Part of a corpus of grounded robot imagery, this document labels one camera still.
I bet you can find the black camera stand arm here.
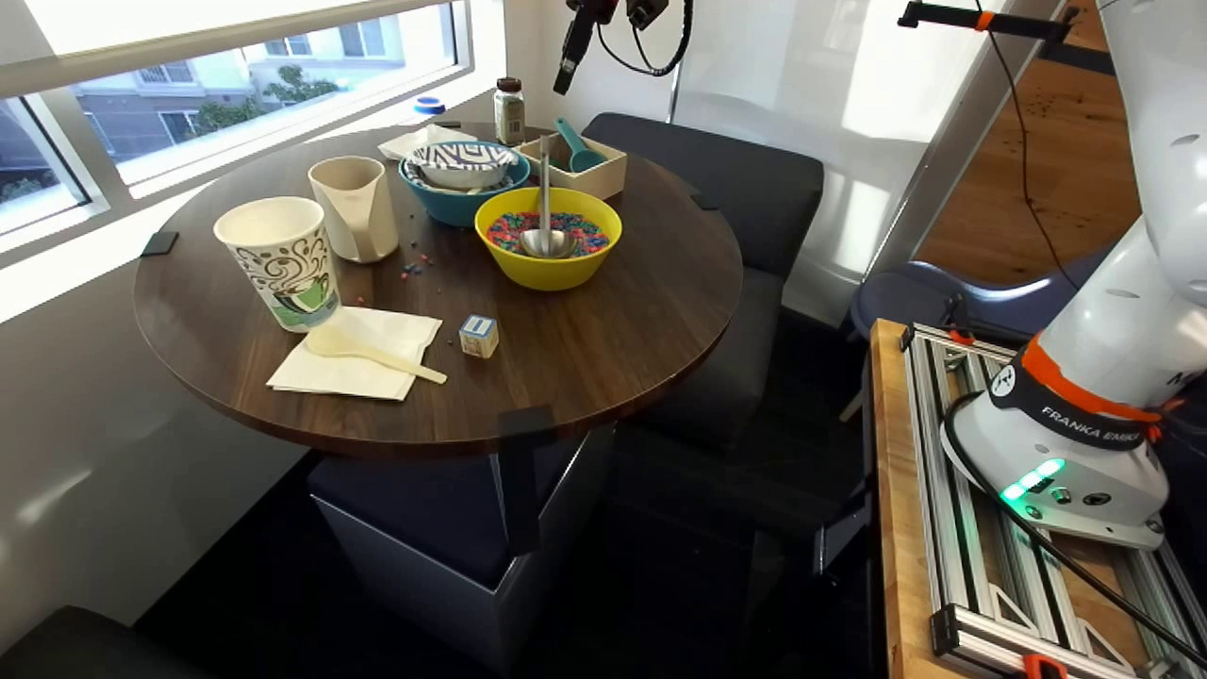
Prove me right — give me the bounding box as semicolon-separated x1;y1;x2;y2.
898;0;1085;47

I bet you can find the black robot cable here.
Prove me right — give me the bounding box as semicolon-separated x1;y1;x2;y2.
593;0;699;83

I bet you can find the black base cable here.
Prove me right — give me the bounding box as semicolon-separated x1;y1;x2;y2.
945;388;1207;672

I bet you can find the blue upholstered chair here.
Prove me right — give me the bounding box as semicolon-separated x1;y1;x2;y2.
849;255;1108;350

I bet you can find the dark upholstered sofa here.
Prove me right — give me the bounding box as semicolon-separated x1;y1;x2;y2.
0;604;218;679

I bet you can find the light wooden robot table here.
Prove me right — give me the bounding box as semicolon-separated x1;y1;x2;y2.
865;315;1207;679

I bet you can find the metal ladle spoon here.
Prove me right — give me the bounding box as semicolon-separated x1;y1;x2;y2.
517;156;572;261

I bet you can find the colourful cereal pile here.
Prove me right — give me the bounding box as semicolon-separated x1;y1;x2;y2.
487;208;611;261

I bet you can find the white paper napkin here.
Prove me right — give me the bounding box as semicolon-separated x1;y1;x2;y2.
264;303;444;406

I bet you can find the round dark wooden table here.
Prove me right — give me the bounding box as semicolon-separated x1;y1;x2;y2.
134;121;749;559

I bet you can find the blue patterned bowl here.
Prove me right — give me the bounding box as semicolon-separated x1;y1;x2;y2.
0;0;511;271

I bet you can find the patterned paper cup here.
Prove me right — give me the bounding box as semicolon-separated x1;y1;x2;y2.
213;193;344;335

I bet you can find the grey upholstered armchair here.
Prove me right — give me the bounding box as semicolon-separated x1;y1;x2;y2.
583;111;834;464

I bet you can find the wooden knife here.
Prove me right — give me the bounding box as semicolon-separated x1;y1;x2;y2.
306;331;448;388

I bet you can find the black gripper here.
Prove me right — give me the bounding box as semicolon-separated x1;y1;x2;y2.
552;0;627;97

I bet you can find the beige ceramic mug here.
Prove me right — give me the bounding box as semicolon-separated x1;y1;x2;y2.
306;151;404;267

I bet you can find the yellow bowl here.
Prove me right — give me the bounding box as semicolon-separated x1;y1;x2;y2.
473;184;627;294

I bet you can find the white roller blind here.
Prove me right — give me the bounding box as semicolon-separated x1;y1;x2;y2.
0;0;444;101

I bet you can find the aluminium rail frame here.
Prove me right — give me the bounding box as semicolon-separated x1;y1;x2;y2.
903;318;1207;679

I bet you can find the thin black stand cable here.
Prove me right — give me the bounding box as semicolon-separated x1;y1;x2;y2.
982;28;1085;294

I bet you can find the light wooden box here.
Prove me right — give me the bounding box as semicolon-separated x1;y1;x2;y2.
515;130;630;203

